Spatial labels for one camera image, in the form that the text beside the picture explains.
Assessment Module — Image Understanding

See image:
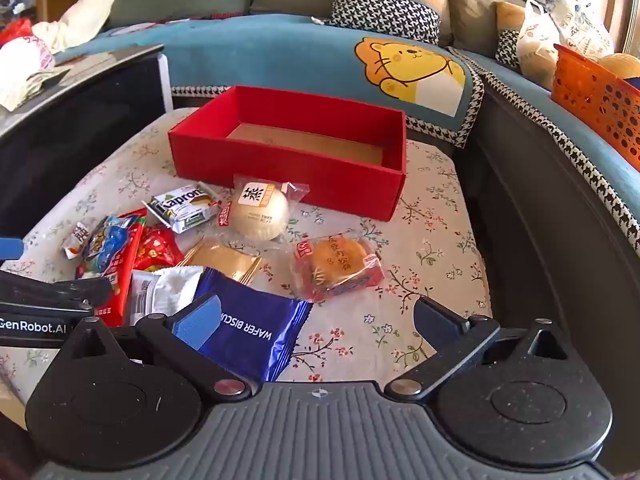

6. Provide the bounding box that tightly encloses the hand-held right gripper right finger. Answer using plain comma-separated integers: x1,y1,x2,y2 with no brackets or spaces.
384,296,578,396

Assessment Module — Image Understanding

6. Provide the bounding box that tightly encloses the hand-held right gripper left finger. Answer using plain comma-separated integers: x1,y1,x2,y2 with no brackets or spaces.
57,294,253,397

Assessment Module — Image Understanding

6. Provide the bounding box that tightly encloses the white silver snack packet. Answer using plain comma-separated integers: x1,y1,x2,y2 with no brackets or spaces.
129,266,203,326

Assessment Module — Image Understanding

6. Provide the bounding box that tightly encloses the red green-edged snack packet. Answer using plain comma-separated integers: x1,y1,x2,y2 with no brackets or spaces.
95,210,149,328

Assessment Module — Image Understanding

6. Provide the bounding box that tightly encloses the blue wafer biscuit packet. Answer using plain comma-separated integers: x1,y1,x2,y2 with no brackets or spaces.
190,267,313,383

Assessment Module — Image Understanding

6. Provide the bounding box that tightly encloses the small white red candy packet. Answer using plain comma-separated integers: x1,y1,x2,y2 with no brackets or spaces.
61,222,93,260

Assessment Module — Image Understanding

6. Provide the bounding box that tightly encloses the blue cartoon snack packet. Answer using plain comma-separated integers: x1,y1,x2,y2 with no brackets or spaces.
76,216,136,281

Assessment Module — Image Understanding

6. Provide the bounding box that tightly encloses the gold foil packet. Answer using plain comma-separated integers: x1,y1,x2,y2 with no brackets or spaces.
182,239,263,286

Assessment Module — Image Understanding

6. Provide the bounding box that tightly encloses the red snack bag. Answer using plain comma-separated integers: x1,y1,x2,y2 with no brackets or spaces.
135,227,186,273

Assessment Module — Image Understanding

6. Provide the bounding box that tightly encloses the green white wafer packet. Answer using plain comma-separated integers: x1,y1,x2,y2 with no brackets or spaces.
142,182,222,235

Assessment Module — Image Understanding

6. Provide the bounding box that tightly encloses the round steamed cake packet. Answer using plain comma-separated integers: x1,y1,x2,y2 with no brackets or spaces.
217,174,310,242

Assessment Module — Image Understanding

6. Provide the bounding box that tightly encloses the brown pastry clear packet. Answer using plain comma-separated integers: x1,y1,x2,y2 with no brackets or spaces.
294,234,386,303

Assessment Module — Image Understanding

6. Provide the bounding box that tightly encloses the red cardboard box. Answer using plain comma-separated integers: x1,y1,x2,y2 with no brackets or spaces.
168,85,407,222

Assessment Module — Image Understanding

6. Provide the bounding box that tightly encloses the black glossy cabinet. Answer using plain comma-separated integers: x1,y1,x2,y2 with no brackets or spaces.
0,44,173,246

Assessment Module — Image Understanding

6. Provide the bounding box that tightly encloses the white red plastic bag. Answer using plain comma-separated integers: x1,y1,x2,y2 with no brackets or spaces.
0,36,56,111

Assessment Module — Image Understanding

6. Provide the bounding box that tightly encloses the blue houndstooth-edged sofa cover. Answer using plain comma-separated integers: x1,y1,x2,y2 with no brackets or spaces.
450,47,640,256

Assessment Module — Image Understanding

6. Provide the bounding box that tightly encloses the cream blanket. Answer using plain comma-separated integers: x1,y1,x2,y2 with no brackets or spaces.
32,0,121,53

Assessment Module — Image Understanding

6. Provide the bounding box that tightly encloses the orange plastic basket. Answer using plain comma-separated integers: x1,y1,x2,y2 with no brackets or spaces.
552,44,640,171

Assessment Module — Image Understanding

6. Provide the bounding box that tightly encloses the blue lion print sofa cover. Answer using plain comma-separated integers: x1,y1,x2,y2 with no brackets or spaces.
65,14,486,148

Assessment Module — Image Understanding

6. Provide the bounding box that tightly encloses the small orange houndstooth pillow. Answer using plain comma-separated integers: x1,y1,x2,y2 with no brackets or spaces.
495,1,526,68

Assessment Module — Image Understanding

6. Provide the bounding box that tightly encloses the yellow round item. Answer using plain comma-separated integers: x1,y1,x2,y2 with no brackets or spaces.
597,52,640,81

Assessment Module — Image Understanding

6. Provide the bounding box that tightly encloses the printed white plastic bag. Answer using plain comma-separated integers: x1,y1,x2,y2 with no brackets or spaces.
545,0,615,61

